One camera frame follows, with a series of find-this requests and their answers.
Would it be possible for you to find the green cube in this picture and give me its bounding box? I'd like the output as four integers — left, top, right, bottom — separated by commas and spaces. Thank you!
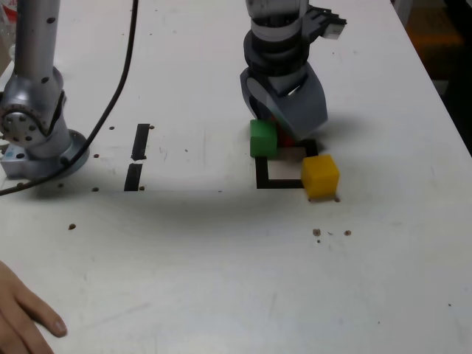
249, 119, 278, 159

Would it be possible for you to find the gripper camera with black mount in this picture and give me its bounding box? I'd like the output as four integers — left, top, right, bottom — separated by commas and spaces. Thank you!
302, 7, 348, 41

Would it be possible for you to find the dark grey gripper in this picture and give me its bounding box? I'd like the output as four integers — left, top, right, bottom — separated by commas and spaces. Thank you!
239, 64, 329, 142

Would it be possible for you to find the black tape square outline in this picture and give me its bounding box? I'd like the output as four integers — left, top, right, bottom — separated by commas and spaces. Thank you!
255, 138, 320, 190

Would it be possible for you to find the black tape strip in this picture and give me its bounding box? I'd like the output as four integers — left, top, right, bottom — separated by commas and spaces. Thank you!
123, 123, 151, 192

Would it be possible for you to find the person's hand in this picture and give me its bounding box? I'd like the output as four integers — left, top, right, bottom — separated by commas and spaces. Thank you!
0, 260, 69, 354

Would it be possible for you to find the red cube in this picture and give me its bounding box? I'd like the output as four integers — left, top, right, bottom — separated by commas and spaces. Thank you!
271, 114, 296, 148

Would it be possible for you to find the yellow cube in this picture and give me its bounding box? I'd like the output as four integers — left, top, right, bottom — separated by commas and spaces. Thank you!
301, 154, 340, 200

